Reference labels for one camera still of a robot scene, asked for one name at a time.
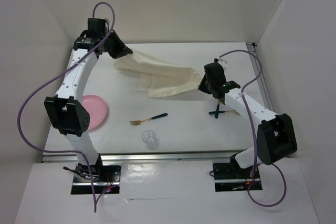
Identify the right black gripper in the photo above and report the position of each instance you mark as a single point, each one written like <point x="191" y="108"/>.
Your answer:
<point x="202" y="87"/>

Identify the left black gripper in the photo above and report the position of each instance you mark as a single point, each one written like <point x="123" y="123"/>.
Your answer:
<point x="121" y="50"/>

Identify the cream cloth placemat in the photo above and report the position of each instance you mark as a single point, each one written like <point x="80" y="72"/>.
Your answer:
<point x="159" y="78"/>

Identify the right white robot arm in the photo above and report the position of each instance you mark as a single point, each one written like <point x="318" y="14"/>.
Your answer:
<point x="274" y="135"/>

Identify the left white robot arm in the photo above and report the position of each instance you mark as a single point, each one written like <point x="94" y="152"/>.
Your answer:
<point x="65" y="109"/>

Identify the pink plate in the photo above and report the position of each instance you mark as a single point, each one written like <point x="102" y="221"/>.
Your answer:
<point x="97" y="109"/>

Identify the clear plastic cup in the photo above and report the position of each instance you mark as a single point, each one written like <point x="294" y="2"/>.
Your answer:
<point x="149" y="139"/>

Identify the gold knife green handle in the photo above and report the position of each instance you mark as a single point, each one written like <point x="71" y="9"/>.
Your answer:
<point x="218" y="111"/>

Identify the gold spoon green handle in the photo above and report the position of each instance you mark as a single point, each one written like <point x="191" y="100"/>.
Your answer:
<point x="222" y="111"/>

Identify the aluminium front rail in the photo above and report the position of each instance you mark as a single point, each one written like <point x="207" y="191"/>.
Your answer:
<point x="174" y="156"/>

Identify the gold fork green handle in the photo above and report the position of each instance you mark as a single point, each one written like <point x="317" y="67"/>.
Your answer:
<point x="139" y="122"/>

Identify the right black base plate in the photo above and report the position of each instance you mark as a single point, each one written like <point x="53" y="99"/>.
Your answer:
<point x="226" y="178"/>

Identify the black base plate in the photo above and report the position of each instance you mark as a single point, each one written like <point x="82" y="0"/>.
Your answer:
<point x="108" y="182"/>
<point x="226" y="178"/>

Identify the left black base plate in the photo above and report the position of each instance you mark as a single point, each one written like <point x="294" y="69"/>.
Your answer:
<point x="108" y="182"/>

